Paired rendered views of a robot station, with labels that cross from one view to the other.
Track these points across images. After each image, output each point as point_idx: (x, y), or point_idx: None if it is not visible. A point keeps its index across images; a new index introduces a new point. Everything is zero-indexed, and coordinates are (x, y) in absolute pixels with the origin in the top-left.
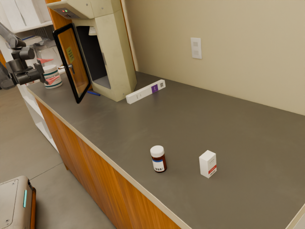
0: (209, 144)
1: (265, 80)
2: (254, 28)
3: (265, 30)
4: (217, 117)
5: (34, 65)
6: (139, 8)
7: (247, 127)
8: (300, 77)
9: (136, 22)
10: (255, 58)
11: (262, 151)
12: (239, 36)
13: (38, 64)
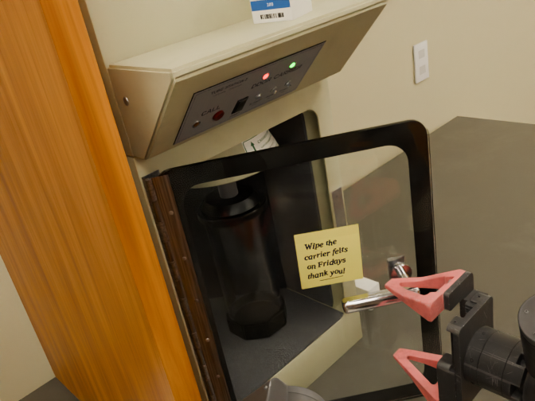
0: (529, 180)
1: (378, 123)
2: (356, 50)
3: (368, 47)
4: (440, 183)
5: (468, 326)
6: None
7: (469, 161)
8: (405, 95)
9: None
10: (363, 96)
11: (524, 149)
12: (341, 71)
13: (479, 292)
